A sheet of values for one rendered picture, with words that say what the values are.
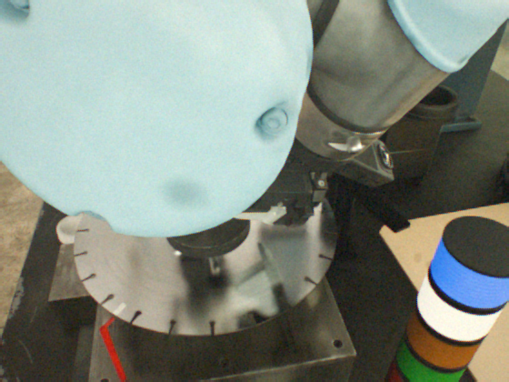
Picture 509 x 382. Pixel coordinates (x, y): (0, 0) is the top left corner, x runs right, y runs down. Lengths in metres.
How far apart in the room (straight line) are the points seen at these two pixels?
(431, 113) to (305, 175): 0.49
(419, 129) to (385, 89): 0.64
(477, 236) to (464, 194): 0.75
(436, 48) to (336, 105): 0.07
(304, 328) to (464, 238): 0.34
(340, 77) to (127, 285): 0.34
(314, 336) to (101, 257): 0.28
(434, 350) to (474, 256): 0.08
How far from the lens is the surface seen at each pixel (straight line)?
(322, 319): 0.58
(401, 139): 0.88
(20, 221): 2.21
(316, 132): 0.29
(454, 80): 1.19
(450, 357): 0.31
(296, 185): 0.37
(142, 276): 0.50
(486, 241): 0.27
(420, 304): 0.29
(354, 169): 0.39
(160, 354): 0.56
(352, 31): 0.23
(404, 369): 0.34
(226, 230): 0.52
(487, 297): 0.26
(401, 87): 0.25
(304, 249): 0.52
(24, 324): 0.78
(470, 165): 1.11
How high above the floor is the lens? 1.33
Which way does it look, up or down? 39 degrees down
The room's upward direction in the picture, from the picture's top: straight up
